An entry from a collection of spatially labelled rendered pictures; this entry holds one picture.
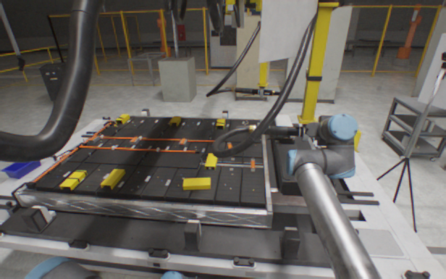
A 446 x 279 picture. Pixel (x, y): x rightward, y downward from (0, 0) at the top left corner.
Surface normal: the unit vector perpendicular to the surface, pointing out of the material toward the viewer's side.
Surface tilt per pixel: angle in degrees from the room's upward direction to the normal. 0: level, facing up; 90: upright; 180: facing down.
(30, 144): 53
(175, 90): 90
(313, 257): 0
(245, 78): 90
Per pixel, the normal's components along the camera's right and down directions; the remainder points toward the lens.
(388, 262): -0.02, -0.88
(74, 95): 0.61, 0.03
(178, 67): -0.11, 0.47
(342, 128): -0.15, -0.13
